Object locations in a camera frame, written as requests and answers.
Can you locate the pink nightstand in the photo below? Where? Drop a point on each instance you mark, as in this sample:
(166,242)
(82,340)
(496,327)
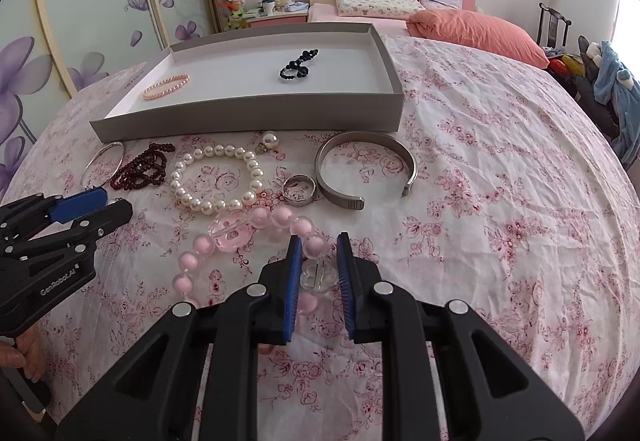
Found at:
(275,20)

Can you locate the dark chair with clothes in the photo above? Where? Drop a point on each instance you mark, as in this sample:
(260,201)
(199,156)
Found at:
(595,96)

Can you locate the thin silver bangle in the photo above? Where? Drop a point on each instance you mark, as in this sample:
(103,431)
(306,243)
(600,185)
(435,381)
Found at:
(97,153)

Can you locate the blue plush garment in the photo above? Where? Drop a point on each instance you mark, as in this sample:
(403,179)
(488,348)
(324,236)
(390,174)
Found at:
(615,81)

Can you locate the wide silver cuff bangle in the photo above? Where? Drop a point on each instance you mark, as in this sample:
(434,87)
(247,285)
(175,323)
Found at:
(334,193)

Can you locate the pearl earring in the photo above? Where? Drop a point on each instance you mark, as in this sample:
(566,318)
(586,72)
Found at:
(270,139)

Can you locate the grey cardboard tray box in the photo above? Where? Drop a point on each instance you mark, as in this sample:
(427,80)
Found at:
(250,76)

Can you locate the dark wooden chair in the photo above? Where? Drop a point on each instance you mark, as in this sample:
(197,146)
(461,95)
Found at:
(552,28)

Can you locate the white mug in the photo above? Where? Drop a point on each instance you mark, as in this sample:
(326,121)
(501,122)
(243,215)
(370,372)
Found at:
(267,8)

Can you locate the orange duvet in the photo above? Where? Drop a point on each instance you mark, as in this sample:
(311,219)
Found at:
(475,33)

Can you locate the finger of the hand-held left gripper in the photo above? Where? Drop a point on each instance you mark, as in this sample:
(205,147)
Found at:
(80,206)
(112,216)

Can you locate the person's left hand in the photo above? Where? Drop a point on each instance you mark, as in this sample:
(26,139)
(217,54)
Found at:
(31,351)

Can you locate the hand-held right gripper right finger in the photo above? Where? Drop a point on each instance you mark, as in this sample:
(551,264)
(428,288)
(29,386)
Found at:
(345,283)

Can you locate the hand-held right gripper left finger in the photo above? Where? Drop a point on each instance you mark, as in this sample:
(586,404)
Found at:
(295,283)

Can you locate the pile of colourful toys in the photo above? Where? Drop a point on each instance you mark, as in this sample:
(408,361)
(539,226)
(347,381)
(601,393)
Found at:
(565,63)

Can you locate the flower print wardrobe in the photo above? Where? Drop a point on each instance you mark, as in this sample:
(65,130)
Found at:
(100,11)

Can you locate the black and silver hair clip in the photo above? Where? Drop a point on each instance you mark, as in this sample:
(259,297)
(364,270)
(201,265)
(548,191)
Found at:
(302,57)

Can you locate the floral print pillow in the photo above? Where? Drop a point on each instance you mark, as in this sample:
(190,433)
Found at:
(375,5)

